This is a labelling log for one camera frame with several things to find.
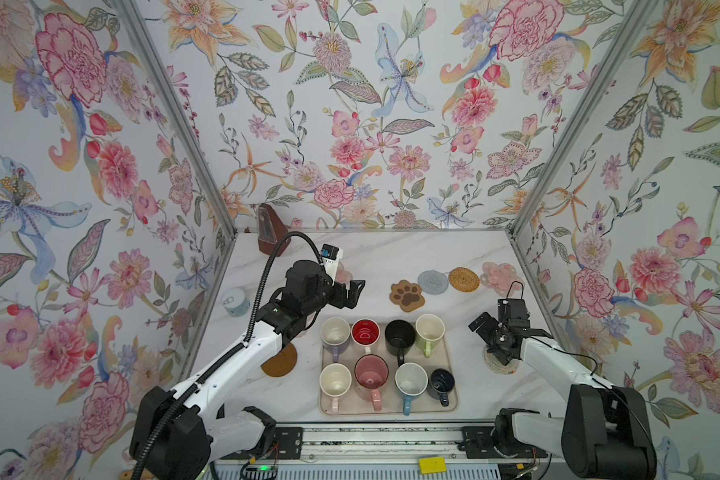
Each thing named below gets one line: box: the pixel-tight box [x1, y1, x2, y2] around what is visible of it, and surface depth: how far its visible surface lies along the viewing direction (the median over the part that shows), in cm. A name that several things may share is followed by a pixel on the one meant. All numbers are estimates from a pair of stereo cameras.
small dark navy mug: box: [428, 368, 455, 407], surface depth 80 cm
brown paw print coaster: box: [389, 279, 425, 312], surface depth 103 cm
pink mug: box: [354, 354, 389, 411], surface depth 77 cm
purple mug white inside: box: [320, 316, 351, 363], surface depth 88 cm
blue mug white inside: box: [394, 362, 429, 416], surface depth 78 cm
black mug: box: [384, 319, 416, 367], surface depth 86 cm
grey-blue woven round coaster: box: [418, 269, 449, 295], surface depth 108 cm
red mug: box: [351, 318, 380, 354], surface depth 88 cm
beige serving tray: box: [319, 339, 458, 416], surface depth 80 cm
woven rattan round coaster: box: [448, 266, 480, 293], surface depth 109 cm
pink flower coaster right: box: [480, 262, 524, 297], surface depth 109 cm
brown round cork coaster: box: [260, 343, 298, 377], surface depth 89 cm
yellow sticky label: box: [420, 457, 447, 475], surface depth 71 cm
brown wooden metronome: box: [258, 203, 291, 257], surface depth 109 cm
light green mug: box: [415, 313, 446, 359], surface depth 87 cm
